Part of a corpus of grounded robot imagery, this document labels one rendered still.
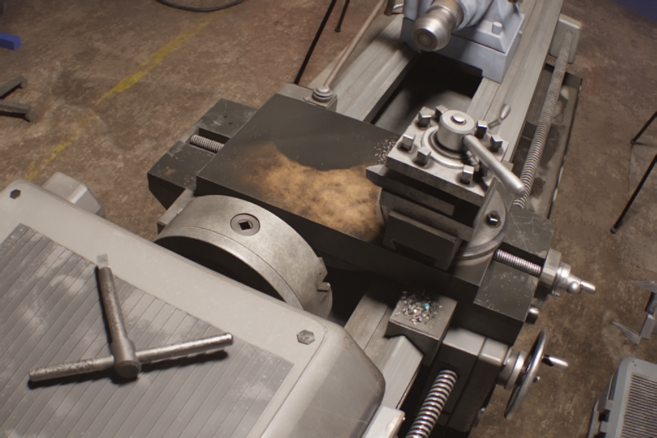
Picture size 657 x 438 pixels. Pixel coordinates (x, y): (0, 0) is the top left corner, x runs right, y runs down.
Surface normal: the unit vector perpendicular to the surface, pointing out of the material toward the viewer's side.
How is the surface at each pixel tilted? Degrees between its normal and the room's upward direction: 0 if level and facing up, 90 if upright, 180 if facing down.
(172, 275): 0
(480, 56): 90
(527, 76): 36
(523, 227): 0
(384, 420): 0
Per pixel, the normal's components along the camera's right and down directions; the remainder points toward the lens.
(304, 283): 0.79, -0.12
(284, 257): 0.59, -0.38
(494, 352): 0.08, -0.71
